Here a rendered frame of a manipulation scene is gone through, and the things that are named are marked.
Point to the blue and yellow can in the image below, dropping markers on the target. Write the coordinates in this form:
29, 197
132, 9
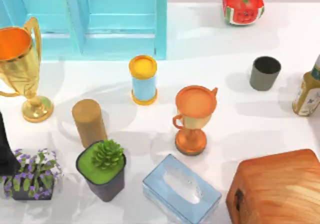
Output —
143, 84

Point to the small orange trophy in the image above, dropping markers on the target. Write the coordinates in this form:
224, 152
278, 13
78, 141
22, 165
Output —
193, 109

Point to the wooden cylinder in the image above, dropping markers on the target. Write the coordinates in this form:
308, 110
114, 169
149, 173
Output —
90, 124

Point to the green succulent in dark pot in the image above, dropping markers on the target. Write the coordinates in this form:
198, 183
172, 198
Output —
102, 169

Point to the light blue tissue box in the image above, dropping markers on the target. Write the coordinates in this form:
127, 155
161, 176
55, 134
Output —
180, 191

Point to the light blue rack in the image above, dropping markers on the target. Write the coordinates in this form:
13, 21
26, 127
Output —
120, 21

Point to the dark grey cup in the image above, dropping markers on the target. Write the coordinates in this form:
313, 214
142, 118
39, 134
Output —
263, 76

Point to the watermelon plant pot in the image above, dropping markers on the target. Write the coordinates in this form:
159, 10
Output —
243, 7

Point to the wooden box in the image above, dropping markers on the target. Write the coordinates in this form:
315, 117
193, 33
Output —
277, 189

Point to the yellow-green bottle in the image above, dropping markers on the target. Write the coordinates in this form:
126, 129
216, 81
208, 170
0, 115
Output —
306, 94

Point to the large gold trophy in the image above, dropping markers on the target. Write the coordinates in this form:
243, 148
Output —
17, 66

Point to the purple flower plant pot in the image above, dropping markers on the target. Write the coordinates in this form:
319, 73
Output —
30, 179

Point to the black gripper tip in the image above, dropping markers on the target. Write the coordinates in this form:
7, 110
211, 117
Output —
6, 149

